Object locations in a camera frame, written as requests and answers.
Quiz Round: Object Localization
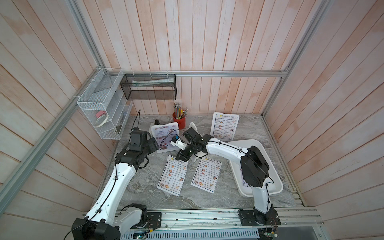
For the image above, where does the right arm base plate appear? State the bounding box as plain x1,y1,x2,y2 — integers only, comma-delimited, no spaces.
237,208,281,226

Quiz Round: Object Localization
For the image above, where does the aluminium front rail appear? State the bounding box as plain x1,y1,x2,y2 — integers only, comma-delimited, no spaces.
120,207,325,240

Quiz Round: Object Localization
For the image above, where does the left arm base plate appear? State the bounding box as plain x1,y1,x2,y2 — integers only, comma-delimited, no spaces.
130,212,162,230

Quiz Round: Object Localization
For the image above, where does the pencils and pens bundle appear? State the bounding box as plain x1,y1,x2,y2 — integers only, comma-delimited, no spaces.
174,103,189,120

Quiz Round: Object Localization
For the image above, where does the special menu sheet in tray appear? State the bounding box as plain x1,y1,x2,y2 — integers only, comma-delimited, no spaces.
240,171,250,188

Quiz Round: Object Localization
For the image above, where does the special menu sheet top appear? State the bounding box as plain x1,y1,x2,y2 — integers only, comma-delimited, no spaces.
152,124,180,151

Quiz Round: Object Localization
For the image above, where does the white wire mesh shelf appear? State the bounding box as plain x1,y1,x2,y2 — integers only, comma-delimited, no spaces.
77,68,132,140

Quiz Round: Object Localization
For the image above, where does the white tape roll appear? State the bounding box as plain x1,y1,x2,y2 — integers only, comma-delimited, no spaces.
95,114,109,128

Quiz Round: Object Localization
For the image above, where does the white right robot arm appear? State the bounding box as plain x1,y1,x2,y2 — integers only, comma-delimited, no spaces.
171,128,274,216

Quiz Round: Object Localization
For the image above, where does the white plastic tray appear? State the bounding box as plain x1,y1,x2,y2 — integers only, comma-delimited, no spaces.
228,140,283,198

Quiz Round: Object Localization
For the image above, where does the red metal pen cup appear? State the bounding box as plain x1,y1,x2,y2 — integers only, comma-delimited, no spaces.
173,113,186,129

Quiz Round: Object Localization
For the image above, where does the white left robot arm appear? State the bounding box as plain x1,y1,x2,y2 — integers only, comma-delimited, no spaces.
70,127,159,240

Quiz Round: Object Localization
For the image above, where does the white menu holder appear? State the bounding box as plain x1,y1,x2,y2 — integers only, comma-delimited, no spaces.
188,122,208,163
209,111,240,142
149,121,182,154

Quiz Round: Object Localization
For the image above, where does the dim sum inn menu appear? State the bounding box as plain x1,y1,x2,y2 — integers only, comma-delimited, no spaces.
157,155,188,197
212,115,238,141
191,157,222,194

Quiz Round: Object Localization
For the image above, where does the black mesh basket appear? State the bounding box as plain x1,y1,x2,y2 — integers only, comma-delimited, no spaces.
120,74,177,101

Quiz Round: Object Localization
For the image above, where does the Dim Sum Inn menu front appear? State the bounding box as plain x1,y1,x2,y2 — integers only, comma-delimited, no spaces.
191,157,222,194

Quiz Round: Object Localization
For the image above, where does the special menu sheet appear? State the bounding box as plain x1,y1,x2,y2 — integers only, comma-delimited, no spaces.
152,124,180,151
240,171,250,188

